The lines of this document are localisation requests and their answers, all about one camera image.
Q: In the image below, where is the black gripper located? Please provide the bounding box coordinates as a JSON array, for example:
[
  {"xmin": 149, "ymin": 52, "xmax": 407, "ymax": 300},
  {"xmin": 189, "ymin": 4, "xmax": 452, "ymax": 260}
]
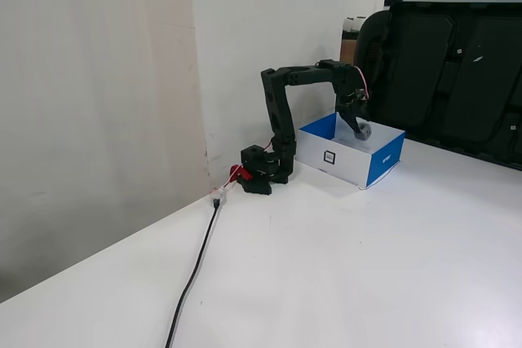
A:
[{"xmin": 334, "ymin": 86, "xmax": 371, "ymax": 136}]

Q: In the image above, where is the gray hollow cube block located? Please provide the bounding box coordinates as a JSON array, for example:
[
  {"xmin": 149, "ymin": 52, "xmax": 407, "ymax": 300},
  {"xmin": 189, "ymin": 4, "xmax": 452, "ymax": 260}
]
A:
[{"xmin": 352, "ymin": 121, "xmax": 374, "ymax": 142}]

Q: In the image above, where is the blue and white cardboard box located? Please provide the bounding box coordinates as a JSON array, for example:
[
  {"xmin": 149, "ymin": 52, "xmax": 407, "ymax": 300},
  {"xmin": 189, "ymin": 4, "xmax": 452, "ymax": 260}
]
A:
[{"xmin": 294, "ymin": 112, "xmax": 407, "ymax": 191}]

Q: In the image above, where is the brown cardboard carton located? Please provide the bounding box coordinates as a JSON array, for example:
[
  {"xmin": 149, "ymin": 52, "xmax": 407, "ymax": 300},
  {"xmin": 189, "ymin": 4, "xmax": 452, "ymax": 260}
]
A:
[{"xmin": 339, "ymin": 29, "xmax": 361, "ymax": 64}]

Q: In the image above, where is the large black plastic case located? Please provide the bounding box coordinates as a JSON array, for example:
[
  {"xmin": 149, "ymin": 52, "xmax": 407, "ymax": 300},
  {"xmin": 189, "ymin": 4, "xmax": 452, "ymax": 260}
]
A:
[{"xmin": 356, "ymin": 0, "xmax": 522, "ymax": 172}]

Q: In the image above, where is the black table clamp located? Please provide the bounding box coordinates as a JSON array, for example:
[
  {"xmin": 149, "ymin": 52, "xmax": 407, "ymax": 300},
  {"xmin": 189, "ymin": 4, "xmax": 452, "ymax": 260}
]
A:
[{"xmin": 239, "ymin": 175, "xmax": 274, "ymax": 196}]

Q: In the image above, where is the red white servo wire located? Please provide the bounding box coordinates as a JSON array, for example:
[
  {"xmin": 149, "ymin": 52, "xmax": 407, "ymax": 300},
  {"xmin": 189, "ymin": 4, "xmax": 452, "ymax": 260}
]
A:
[{"xmin": 352, "ymin": 64, "xmax": 371, "ymax": 101}]

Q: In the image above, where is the red clamp handle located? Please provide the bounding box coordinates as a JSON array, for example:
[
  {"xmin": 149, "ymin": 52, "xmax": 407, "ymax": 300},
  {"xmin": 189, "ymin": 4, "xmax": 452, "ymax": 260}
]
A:
[{"xmin": 228, "ymin": 163, "xmax": 254, "ymax": 183}]

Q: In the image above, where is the white taped cable connector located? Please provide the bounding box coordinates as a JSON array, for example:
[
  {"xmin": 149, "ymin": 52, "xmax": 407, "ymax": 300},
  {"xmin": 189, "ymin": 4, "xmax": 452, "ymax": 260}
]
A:
[{"xmin": 206, "ymin": 185, "xmax": 230, "ymax": 207}]

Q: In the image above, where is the black power cable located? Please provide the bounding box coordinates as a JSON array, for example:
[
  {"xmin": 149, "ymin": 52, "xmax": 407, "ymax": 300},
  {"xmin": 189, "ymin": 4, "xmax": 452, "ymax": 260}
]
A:
[{"xmin": 164, "ymin": 198, "xmax": 223, "ymax": 348}]

